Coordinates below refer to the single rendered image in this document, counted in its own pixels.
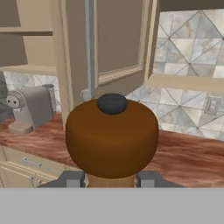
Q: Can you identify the beige cabinet door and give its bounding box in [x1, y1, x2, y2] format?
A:
[59, 0, 158, 131]

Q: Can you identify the silver cabinet door handle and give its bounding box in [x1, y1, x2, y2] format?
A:
[80, 0, 96, 102]

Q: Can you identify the grey coffee machine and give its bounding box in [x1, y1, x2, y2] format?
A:
[5, 83, 56, 136]

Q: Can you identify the beige open wall cabinet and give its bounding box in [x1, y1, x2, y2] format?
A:
[0, 0, 64, 77]

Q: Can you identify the beige drawer front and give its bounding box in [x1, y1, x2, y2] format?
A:
[0, 144, 80, 189]

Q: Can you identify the grey wall socket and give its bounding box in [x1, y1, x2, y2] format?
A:
[203, 94, 222, 116]

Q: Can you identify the silver drawer handle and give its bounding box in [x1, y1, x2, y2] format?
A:
[20, 157, 44, 169]

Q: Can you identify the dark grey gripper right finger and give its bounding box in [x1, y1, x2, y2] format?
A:
[136, 170, 186, 189]

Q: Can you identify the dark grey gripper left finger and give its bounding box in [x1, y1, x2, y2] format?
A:
[38, 170, 87, 189]

